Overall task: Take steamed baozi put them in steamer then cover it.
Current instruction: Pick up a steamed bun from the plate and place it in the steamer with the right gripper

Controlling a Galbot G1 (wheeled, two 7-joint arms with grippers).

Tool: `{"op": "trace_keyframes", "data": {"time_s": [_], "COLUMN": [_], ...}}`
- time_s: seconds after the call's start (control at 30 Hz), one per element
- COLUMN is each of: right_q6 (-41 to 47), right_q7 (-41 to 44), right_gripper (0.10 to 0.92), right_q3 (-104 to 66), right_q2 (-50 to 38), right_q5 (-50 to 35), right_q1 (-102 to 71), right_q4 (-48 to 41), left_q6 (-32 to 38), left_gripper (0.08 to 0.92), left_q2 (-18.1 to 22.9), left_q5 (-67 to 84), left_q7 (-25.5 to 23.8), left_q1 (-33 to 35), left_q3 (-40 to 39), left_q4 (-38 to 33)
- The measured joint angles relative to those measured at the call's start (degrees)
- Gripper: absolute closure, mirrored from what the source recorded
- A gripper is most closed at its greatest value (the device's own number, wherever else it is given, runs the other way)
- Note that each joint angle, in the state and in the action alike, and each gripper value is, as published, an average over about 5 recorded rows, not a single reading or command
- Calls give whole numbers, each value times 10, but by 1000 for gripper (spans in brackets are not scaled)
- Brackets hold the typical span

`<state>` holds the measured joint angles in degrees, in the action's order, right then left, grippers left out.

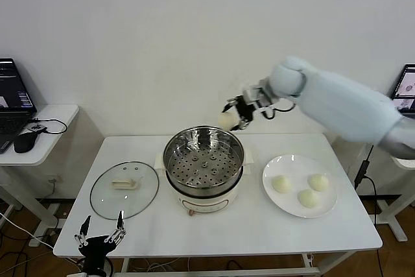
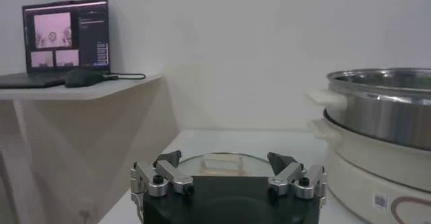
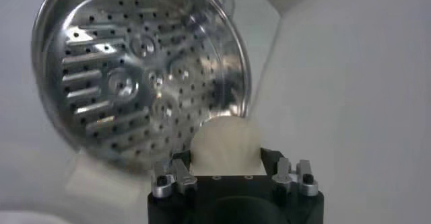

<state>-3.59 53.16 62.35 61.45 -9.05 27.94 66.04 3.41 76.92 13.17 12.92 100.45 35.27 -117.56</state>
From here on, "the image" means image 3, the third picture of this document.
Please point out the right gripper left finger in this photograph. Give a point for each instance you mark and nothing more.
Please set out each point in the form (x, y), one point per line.
(182, 176)

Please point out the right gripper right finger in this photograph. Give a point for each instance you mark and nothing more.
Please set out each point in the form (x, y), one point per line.
(283, 175)

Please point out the white steamed baozi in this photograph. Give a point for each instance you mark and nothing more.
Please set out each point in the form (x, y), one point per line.
(225, 144)

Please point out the stainless steel steamer basket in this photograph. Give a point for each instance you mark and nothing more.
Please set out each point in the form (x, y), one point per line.
(141, 104)

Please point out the white electric cooker base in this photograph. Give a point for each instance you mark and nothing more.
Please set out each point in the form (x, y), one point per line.
(101, 185)

